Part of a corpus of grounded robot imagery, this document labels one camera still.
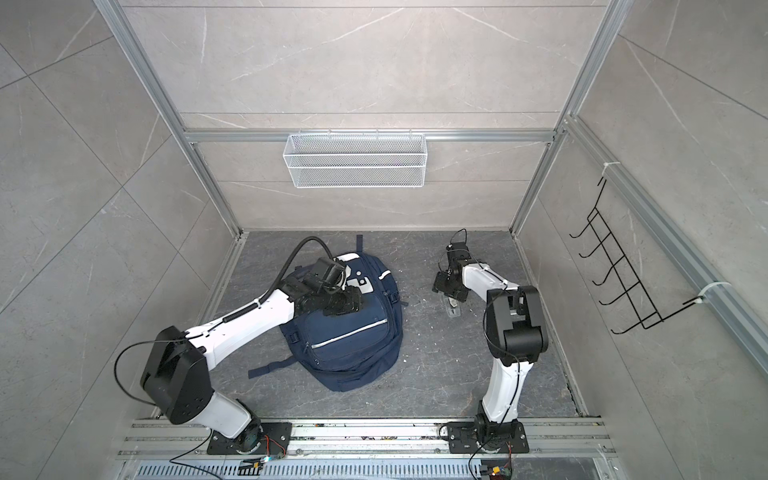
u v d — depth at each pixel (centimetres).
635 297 63
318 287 65
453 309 97
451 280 75
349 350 83
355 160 101
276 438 73
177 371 43
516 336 51
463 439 73
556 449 73
